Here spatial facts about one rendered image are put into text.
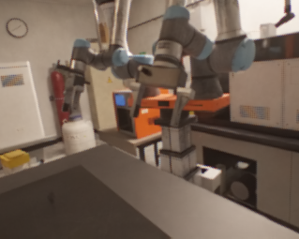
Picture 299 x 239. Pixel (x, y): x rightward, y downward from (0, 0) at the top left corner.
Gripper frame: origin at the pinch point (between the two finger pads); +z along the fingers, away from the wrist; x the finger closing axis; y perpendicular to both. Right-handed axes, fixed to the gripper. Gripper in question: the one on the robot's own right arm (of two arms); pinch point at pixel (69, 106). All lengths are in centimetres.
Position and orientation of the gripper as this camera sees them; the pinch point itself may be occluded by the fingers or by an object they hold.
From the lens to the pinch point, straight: 99.8
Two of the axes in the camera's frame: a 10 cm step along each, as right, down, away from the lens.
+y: 7.8, 2.0, 5.9
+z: -1.3, 9.8, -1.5
